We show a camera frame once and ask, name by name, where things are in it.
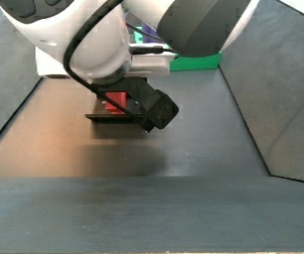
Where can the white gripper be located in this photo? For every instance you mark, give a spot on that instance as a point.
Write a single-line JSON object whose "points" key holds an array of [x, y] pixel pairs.
{"points": [[144, 65]]}

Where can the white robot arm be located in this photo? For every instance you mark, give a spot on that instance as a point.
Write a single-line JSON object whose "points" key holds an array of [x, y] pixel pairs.
{"points": [[195, 27]]}

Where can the green shape-sorter board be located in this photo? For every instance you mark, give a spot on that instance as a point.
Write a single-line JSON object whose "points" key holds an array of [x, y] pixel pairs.
{"points": [[183, 63]]}

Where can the tall purple arch block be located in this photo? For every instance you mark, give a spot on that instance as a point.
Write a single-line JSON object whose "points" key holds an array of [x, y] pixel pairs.
{"points": [[151, 38]]}

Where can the black curved holder stand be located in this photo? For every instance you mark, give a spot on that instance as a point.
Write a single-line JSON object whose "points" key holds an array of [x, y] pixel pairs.
{"points": [[105, 113]]}

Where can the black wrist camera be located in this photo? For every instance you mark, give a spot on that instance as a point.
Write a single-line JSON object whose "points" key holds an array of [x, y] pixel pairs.
{"points": [[156, 106]]}

